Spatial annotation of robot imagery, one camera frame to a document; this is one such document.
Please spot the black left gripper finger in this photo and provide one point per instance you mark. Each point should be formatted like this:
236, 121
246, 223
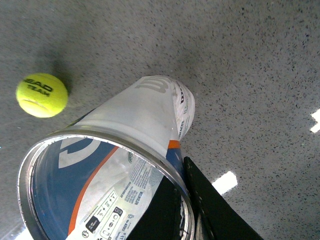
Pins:
214, 217

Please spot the Head Team tennis ball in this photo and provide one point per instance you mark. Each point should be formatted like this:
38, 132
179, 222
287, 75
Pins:
42, 95

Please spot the clear Wilson tennis ball can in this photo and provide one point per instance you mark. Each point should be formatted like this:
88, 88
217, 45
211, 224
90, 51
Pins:
116, 173

